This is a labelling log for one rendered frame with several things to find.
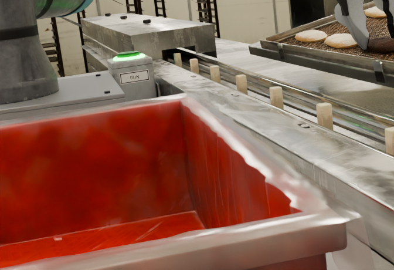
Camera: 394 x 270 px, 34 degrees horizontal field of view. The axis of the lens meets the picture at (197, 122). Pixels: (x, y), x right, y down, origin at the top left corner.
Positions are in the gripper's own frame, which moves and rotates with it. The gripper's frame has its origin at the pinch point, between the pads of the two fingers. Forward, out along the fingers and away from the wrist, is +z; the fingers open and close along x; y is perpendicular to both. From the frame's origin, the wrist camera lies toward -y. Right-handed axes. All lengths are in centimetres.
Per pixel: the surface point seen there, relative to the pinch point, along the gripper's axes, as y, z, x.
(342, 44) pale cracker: 7.3, 1.2, 2.2
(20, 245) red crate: -26, 1, 48
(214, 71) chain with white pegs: 27.0, 2.7, 16.4
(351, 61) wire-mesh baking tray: -2.9, 1.4, 6.2
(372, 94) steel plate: 8.3, 9.9, -1.1
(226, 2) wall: 713, 58, -184
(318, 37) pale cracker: 18.3, 1.2, 0.9
